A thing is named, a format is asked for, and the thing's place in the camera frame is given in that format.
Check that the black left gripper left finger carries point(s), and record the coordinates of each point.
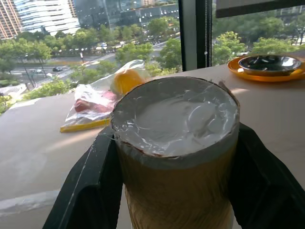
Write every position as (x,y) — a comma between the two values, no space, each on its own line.
(85,190)

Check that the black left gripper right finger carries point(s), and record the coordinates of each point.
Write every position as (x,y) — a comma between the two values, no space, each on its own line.
(267,190)

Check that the brown paper cup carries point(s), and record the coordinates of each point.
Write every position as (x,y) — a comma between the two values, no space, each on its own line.
(176,152)

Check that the clear plastic zip bag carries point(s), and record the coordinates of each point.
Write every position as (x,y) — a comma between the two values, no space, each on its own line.
(95,105)

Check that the red fruit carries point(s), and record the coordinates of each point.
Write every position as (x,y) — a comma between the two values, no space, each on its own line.
(95,105)

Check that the orange fruit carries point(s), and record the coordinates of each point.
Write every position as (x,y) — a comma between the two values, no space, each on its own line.
(127,81)

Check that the orange plastic plate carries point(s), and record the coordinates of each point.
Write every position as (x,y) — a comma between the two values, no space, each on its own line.
(250,74)

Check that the shiny metal bowl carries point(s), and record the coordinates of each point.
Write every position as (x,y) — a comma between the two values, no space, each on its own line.
(269,65)

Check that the dark roller blind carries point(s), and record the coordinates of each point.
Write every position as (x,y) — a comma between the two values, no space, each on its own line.
(257,7)

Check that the black window frame post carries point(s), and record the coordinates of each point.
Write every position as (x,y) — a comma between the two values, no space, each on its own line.
(190,33)

